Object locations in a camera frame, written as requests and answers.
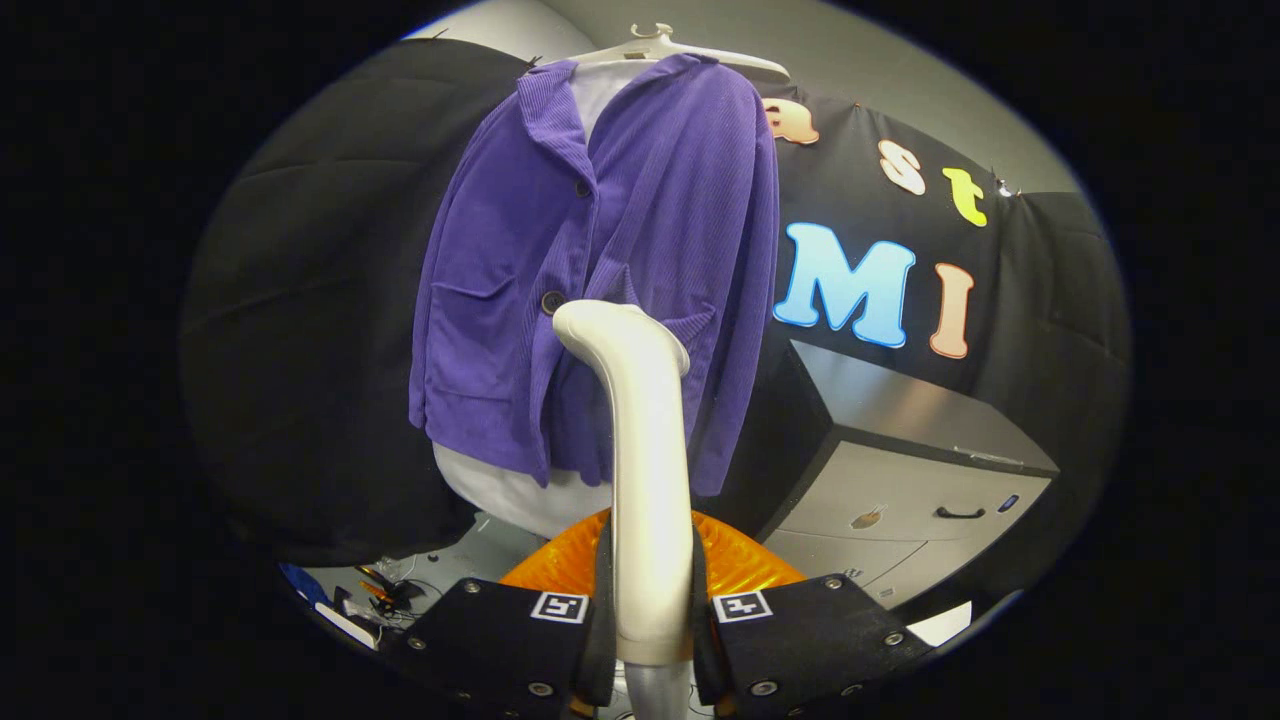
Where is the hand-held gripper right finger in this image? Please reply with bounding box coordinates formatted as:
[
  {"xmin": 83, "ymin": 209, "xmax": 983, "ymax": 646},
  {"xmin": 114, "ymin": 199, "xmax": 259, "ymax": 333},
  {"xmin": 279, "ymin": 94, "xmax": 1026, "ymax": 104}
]
[{"xmin": 690, "ymin": 510, "xmax": 936, "ymax": 719}]

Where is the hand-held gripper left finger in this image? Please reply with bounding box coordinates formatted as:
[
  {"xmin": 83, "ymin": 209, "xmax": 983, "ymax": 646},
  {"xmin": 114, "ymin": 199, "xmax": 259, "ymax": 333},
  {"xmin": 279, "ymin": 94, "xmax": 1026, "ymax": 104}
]
[{"xmin": 405, "ymin": 510, "xmax": 617, "ymax": 719}]

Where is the white garment steamer head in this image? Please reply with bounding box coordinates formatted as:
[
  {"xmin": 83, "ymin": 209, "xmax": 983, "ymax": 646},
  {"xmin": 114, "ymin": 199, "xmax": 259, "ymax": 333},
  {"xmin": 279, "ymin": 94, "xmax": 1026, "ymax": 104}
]
[{"xmin": 552, "ymin": 299, "xmax": 697, "ymax": 667}]

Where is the purple corduroy jacket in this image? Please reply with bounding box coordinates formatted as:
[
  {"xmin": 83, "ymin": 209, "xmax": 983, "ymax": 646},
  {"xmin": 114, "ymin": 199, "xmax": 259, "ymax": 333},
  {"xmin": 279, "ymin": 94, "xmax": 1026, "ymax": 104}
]
[{"xmin": 408, "ymin": 53, "xmax": 782, "ymax": 499}]

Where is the white clothes hanger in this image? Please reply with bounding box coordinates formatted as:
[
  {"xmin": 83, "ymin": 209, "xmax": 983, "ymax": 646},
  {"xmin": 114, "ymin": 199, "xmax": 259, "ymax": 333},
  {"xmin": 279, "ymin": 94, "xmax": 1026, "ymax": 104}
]
[{"xmin": 545, "ymin": 22, "xmax": 791, "ymax": 84}]

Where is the grey cabinet with dark top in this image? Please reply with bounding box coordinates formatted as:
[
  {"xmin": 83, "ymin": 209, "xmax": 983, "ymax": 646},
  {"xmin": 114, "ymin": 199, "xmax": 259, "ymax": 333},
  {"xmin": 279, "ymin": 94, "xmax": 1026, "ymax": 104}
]
[{"xmin": 705, "ymin": 338, "xmax": 1061, "ymax": 612}]

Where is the white flat object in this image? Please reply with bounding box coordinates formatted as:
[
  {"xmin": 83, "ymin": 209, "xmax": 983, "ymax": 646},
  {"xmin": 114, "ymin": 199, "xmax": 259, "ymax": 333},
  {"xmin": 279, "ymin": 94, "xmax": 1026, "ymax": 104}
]
[{"xmin": 315, "ymin": 599, "xmax": 382, "ymax": 652}]

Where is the blue cloth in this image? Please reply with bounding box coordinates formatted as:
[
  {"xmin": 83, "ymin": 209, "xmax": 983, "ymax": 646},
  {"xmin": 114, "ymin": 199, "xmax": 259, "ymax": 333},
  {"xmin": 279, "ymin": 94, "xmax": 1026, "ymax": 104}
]
[{"xmin": 280, "ymin": 562, "xmax": 332, "ymax": 607}]

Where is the orange-handled tool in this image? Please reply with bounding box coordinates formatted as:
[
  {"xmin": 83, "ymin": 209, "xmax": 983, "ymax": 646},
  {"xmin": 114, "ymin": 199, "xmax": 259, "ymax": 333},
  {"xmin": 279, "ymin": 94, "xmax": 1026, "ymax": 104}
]
[{"xmin": 354, "ymin": 565, "xmax": 403, "ymax": 605}]

